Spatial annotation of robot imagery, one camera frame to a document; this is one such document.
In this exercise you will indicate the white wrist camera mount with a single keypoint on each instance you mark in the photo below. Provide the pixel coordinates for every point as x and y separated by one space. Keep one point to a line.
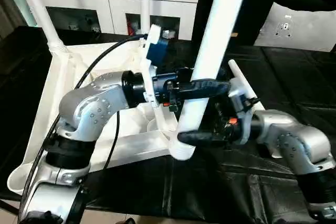
239 95
152 35

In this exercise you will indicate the white sideboard cabinet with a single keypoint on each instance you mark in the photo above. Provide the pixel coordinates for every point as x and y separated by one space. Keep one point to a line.
94 1

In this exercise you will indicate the grey curtain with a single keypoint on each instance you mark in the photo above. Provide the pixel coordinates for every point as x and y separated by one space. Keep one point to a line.
9 14

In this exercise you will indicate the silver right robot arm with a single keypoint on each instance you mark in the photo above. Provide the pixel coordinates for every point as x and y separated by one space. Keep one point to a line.
294 137

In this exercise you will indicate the black work mat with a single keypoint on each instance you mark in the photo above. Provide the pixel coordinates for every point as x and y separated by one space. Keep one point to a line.
304 87

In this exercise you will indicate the white plastic table top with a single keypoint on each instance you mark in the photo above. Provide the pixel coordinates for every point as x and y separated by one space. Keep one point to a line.
58 82

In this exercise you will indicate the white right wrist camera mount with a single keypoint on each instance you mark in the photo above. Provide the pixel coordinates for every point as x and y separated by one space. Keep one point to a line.
239 95

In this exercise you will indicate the small yellow tag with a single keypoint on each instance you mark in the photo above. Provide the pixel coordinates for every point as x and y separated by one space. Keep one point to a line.
233 35

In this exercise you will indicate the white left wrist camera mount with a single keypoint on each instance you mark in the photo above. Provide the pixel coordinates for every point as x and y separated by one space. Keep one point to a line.
152 35

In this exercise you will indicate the white padded sheet with fitting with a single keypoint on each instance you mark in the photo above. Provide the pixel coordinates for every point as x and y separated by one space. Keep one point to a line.
299 27

